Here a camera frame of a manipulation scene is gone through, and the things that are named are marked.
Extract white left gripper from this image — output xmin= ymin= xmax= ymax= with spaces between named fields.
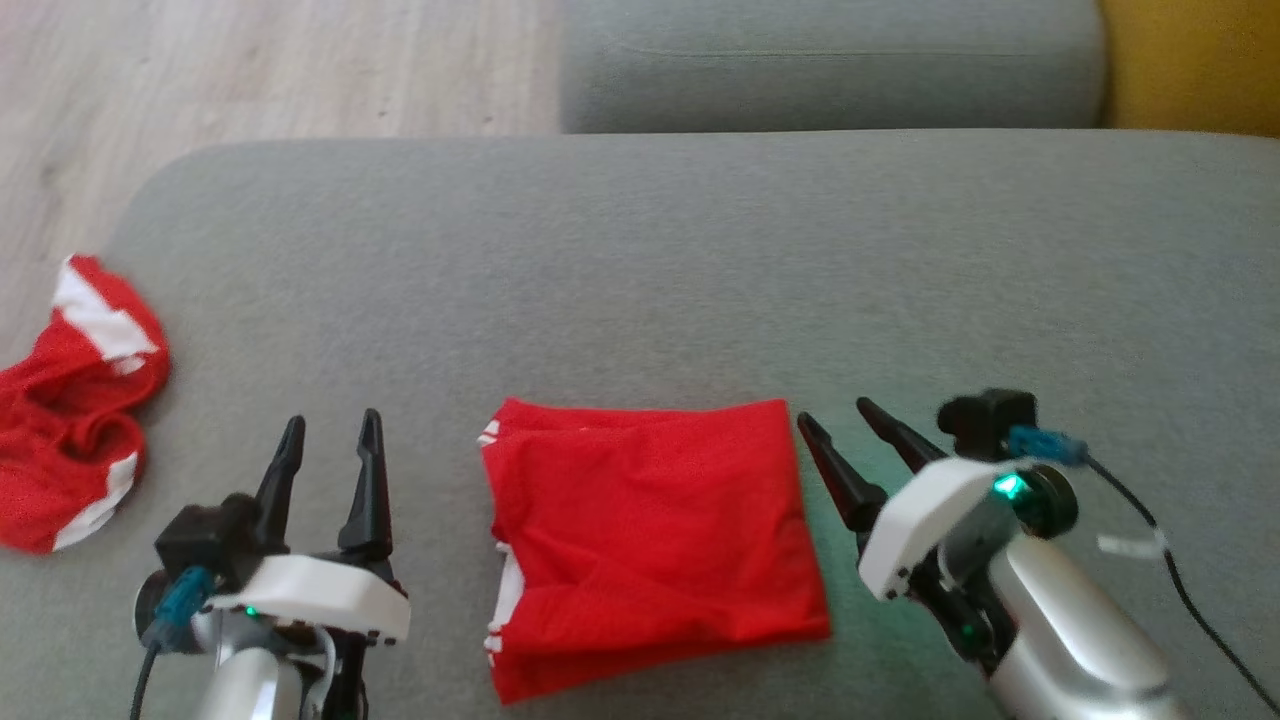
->
xmin=135 ymin=408 xmax=411 ymax=720

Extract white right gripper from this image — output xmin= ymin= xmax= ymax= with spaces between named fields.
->
xmin=797 ymin=397 xmax=1081 ymax=666

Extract red white basketball jersey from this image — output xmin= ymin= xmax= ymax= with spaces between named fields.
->
xmin=478 ymin=397 xmax=833 ymax=706

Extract red shorts with white stripes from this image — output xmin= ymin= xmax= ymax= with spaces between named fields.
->
xmin=0 ymin=255 xmax=171 ymax=554

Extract grey fabric sofa seat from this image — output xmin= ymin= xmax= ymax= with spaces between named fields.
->
xmin=0 ymin=130 xmax=1280 ymax=720

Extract grey fabric sofa cushion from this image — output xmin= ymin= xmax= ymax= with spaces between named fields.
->
xmin=558 ymin=0 xmax=1106 ymax=134

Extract yellow cushion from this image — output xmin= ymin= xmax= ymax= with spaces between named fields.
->
xmin=1098 ymin=0 xmax=1280 ymax=139

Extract black left cable, teal plug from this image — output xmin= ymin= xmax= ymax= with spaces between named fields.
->
xmin=130 ymin=567 xmax=216 ymax=720

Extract white cable label tag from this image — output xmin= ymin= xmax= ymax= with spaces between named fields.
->
xmin=1097 ymin=530 xmax=1167 ymax=560

